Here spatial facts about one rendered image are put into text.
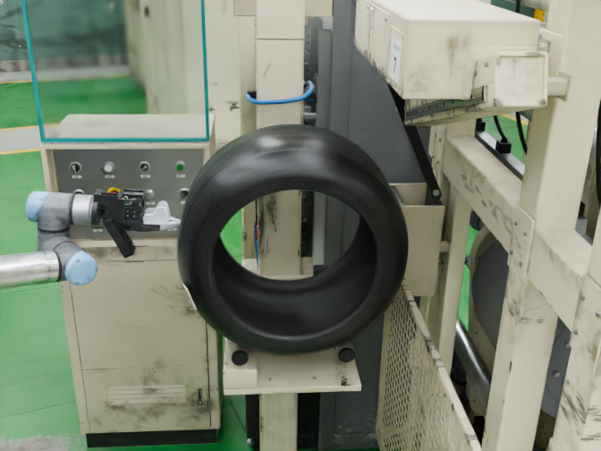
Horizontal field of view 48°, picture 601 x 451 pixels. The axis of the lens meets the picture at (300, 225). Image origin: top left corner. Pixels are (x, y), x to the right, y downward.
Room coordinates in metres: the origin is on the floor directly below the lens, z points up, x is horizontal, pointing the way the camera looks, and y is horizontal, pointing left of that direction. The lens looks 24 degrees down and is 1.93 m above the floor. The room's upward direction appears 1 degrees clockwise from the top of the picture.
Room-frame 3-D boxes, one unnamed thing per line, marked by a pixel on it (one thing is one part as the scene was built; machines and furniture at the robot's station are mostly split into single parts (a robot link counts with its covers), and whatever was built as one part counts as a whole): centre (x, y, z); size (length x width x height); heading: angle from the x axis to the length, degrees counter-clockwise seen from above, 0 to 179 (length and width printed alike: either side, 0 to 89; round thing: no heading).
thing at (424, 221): (1.92, -0.34, 1.05); 0.20 x 0.15 x 0.30; 5
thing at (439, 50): (1.57, -0.28, 1.71); 0.61 x 0.25 x 0.15; 5
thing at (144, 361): (2.35, 0.60, 0.63); 0.56 x 0.41 x 1.27; 95
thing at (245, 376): (1.66, 0.17, 0.84); 0.36 x 0.09 x 0.06; 5
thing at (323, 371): (1.67, 0.03, 0.80); 0.37 x 0.36 x 0.02; 95
